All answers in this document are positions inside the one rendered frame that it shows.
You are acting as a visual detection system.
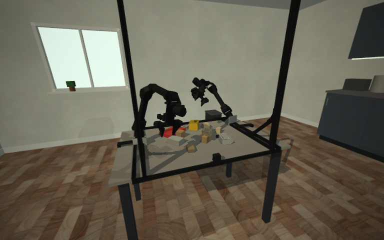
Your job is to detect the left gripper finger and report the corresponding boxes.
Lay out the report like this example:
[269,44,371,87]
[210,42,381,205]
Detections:
[159,128,165,137]
[172,124,181,135]

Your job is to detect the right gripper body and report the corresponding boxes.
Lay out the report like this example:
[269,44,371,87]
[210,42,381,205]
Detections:
[191,87,209,103]

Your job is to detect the red flat rectangular block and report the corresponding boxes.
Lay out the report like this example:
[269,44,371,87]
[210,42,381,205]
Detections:
[163,126,186,138]

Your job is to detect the yellow rectangular block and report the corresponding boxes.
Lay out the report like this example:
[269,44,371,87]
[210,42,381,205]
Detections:
[188,119,199,131]

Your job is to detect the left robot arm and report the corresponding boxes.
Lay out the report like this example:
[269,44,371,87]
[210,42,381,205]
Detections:
[131,83,187,139]

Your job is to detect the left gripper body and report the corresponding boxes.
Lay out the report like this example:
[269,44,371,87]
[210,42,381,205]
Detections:
[153,112,183,129]

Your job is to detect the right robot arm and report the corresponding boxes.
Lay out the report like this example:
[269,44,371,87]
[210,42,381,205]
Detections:
[192,77,233,119]

